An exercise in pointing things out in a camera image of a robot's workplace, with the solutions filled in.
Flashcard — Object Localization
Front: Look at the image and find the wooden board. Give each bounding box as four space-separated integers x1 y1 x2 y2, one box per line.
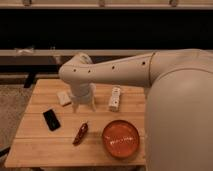
5 79 145 168

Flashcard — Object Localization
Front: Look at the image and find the red chili pepper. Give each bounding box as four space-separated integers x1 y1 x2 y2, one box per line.
73 123 88 145

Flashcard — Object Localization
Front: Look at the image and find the orange bowl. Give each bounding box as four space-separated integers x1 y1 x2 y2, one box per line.
102 120 140 159

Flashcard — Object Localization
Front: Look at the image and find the white sponge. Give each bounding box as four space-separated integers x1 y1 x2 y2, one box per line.
57 91 71 106

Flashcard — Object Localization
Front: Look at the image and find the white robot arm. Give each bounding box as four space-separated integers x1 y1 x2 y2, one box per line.
59 49 213 171

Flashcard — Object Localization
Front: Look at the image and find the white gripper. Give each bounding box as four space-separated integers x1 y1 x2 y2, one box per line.
70 83 96 113

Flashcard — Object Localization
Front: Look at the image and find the black phone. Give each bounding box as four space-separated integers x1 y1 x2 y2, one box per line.
43 109 60 131

